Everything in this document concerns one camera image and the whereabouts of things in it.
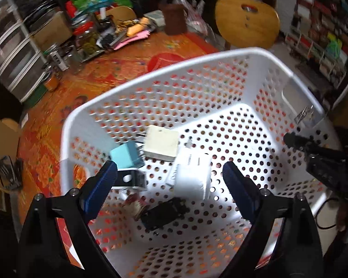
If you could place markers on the white cubby shelf unit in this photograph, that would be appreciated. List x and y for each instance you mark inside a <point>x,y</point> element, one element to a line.
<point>322,29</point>

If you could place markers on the small red patterned cube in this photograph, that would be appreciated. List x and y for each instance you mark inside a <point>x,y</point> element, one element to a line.
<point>136,207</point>

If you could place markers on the brown ceramic mug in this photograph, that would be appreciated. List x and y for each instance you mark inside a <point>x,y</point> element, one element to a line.
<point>174,20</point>

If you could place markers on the red patterned tablecloth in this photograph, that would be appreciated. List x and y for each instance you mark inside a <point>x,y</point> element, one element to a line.
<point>104,72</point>

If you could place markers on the black plug adapter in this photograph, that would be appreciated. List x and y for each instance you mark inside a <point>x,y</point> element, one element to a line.
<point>164,212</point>

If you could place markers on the white adapter with hole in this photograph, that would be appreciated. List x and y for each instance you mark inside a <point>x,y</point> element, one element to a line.
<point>136,179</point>

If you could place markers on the large white charger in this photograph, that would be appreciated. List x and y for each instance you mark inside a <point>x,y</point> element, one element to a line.
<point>191,176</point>

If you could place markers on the clear plastic drawer unit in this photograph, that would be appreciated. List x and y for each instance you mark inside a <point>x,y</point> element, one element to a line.
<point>10,49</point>

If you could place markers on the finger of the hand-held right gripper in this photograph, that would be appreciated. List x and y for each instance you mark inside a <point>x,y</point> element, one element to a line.
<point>324,172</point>
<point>300,142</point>

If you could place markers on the white perforated plastic basket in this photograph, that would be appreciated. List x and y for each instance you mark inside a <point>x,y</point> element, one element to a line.
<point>191,65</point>

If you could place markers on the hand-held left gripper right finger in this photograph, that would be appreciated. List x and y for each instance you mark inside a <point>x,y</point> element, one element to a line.
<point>239,191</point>

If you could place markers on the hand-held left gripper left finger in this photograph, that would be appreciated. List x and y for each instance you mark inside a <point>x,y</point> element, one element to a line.
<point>102,187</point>

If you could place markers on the cardboard box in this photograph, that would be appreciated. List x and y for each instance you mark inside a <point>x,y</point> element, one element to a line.
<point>52,31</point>

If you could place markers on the small orange-filled jar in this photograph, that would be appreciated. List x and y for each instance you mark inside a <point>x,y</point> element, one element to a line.
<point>52,83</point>

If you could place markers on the clear printed plastic bag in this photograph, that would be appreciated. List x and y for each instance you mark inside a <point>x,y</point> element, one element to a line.
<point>195,17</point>

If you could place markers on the glass jar with green contents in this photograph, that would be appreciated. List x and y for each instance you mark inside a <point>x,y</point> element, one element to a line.
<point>88,39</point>

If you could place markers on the teal plug adapter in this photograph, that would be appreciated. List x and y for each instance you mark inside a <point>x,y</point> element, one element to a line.
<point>126,155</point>

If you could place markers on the cream square charger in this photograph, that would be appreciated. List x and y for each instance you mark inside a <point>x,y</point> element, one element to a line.
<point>161,144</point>

